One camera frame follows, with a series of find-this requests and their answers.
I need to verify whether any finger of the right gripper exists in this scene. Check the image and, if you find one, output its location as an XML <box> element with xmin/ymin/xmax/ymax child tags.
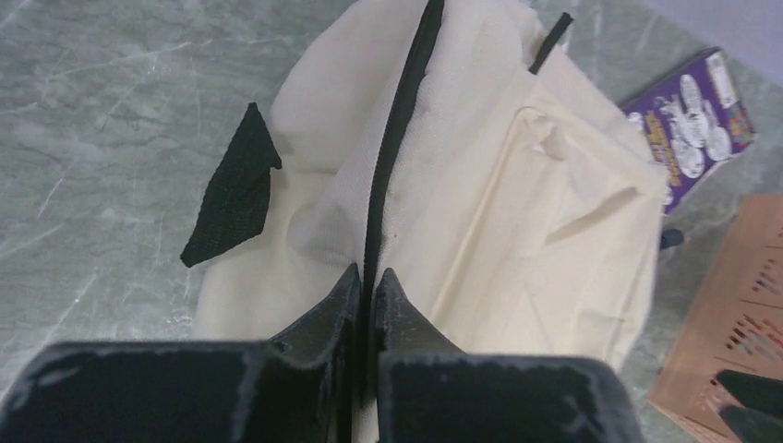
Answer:
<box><xmin>718</xmin><ymin>405</ymin><xmax>783</xmax><ymax>443</ymax></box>

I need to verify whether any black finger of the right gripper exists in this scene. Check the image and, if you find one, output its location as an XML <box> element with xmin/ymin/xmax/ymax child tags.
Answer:
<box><xmin>717</xmin><ymin>369</ymin><xmax>782</xmax><ymax>416</ymax></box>

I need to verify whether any purple book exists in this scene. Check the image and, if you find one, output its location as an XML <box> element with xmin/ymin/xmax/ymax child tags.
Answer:
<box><xmin>621</xmin><ymin>47</ymin><xmax>756</xmax><ymax>215</ymax></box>

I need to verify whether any beige canvas backpack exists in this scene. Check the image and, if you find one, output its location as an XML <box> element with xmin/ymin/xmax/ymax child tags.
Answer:
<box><xmin>191</xmin><ymin>1</ymin><xmax>667</xmax><ymax>368</ymax></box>

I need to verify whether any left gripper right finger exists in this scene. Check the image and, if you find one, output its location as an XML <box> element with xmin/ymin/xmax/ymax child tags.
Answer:
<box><xmin>374</xmin><ymin>269</ymin><xmax>644</xmax><ymax>442</ymax></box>

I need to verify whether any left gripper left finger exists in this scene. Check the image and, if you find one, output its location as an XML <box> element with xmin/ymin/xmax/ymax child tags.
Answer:
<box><xmin>1</xmin><ymin>266</ymin><xmax>361</xmax><ymax>442</ymax></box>

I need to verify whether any orange plastic file organizer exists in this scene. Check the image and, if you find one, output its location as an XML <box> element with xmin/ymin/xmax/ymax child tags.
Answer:
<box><xmin>648</xmin><ymin>194</ymin><xmax>782</xmax><ymax>442</ymax></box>

